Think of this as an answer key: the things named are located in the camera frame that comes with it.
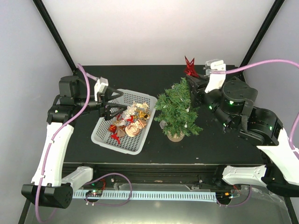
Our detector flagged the red star ornament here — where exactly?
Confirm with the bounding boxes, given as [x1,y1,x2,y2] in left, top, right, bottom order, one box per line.
[184,56,199,78]

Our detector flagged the white snowflake ornament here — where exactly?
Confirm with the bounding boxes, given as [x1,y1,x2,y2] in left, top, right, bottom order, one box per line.
[123,105,137,117]

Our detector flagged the white perforated plastic basket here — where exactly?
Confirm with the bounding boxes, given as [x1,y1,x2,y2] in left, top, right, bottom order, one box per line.
[91,89,157,155]

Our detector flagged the small green christmas tree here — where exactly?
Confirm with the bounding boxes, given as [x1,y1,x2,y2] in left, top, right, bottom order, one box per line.
[154,78,203,142]

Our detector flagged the white string lights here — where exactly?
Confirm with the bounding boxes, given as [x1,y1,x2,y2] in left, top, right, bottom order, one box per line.
[156,83,197,129]

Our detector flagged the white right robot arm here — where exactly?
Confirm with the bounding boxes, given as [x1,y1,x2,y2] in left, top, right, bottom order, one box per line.
[186,75,299,197]

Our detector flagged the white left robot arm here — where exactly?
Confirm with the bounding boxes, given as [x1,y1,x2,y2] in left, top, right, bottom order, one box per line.
[21,76,127,209]

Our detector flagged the gold merry christmas sign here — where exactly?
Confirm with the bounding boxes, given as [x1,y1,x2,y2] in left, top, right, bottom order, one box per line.
[132,101,149,110]

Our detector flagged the red gift box ornament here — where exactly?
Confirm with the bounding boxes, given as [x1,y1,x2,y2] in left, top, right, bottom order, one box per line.
[108,125,117,133]

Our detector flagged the red reindeer ornament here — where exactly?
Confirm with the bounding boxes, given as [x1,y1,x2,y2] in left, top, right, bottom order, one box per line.
[110,133,121,144]

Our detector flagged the wooden santa ornament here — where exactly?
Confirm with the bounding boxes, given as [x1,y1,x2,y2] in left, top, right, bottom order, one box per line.
[125,119,147,137]

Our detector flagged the gold bell ornament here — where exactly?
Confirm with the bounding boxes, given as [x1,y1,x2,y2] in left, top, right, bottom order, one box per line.
[138,111,150,120]

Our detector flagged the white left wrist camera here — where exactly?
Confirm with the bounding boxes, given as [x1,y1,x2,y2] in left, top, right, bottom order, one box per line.
[94,77,108,102]

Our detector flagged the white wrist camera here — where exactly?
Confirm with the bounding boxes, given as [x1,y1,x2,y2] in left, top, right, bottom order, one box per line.
[94,77,108,102]
[205,59,226,93]

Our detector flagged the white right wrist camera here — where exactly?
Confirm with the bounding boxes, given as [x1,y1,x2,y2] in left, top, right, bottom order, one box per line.
[205,59,226,93]

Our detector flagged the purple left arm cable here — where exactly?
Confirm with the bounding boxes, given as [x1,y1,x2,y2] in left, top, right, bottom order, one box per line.
[35,63,133,224]

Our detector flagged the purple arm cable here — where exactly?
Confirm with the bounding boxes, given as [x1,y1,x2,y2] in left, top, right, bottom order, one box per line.
[35,63,133,224]
[210,58,299,208]

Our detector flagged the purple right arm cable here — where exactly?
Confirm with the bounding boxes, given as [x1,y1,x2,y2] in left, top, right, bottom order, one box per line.
[210,58,299,208]

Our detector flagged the white slotted cable duct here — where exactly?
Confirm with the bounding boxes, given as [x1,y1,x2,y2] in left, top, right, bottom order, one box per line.
[72,189,217,203]

